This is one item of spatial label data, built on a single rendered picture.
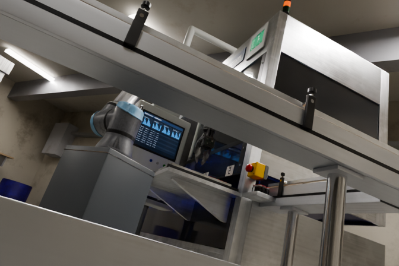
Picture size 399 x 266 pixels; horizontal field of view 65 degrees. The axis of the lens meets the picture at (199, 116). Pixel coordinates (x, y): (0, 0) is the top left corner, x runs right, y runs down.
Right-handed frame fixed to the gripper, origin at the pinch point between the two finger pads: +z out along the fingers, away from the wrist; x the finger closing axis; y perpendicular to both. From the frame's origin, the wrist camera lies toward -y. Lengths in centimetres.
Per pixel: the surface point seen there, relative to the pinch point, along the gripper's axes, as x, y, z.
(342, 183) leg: 5, 102, 21
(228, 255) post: 19, 22, 43
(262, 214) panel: 31.9, 22.6, 20.2
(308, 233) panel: 62, 22, 21
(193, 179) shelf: -8.1, 22.3, 15.4
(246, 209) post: 22.4, 22.9, 20.6
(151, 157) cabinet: -14, -78, -12
